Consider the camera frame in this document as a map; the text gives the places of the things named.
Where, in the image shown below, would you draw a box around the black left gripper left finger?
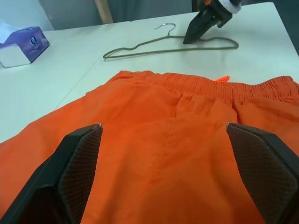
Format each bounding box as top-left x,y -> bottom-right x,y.
0,123 -> 104,224

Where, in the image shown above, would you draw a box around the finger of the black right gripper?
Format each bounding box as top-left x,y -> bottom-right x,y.
183,9 -> 212,45
195,14 -> 220,42

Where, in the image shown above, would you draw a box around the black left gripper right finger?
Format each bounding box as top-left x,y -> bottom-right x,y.
225,122 -> 299,224

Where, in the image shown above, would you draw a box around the olive green wire hanger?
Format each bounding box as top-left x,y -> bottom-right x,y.
103,22 -> 240,60

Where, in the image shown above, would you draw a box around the orange shorts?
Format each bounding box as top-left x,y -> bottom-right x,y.
0,70 -> 299,224

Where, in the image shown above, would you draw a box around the purple tissue box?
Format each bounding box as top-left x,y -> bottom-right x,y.
0,26 -> 51,69

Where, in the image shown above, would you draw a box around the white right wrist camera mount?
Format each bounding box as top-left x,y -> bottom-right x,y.
220,0 -> 242,14

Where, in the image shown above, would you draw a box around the light wooden post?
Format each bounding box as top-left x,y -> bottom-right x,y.
94,0 -> 114,24

